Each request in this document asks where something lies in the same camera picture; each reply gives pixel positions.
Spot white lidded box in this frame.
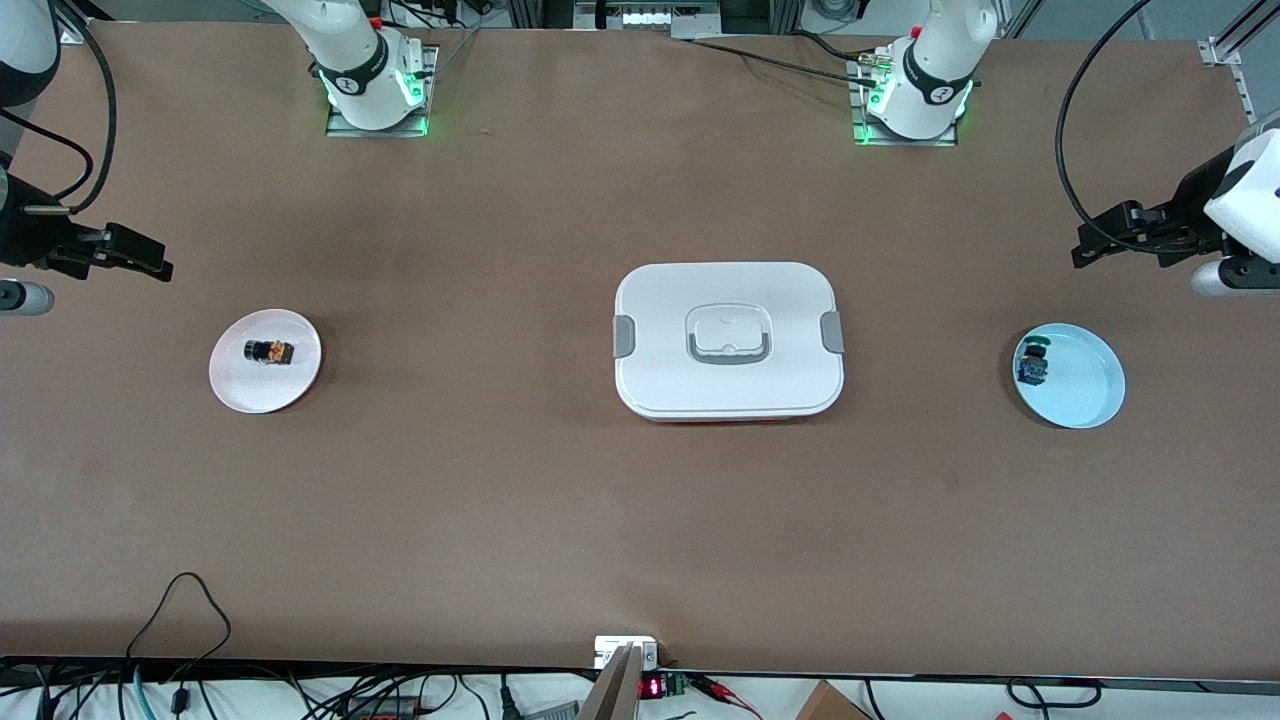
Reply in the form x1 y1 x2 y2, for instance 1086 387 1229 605
612 262 846 425

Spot brown cardboard box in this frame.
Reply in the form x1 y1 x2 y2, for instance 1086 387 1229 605
794 680 873 720

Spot light blue round plate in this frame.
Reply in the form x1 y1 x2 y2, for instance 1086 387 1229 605
1012 322 1127 430

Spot pink round plate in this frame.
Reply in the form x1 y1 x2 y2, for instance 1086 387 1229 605
208 308 323 415

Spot white power strip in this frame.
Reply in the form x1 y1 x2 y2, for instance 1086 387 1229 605
574 0 723 39

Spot red clip leads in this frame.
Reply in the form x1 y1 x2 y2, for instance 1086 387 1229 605
692 674 763 720

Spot grey slanted beam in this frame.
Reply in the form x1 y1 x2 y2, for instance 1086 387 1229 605
577 644 644 720

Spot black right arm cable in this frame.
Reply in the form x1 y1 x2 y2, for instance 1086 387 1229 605
0 0 119 216

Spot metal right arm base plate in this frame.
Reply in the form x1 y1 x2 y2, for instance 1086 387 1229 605
324 44 440 139

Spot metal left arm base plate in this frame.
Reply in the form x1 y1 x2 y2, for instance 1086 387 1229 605
848 50 962 149

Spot black looped thin cable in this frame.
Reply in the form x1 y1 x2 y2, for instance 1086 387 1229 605
124 571 234 693

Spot black cable on table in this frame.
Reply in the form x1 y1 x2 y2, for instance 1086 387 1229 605
664 30 883 87

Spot black flat cable loop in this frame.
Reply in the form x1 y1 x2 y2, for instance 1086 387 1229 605
1004 677 1103 710

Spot white metal bracket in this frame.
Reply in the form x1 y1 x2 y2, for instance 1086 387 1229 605
593 635 660 670

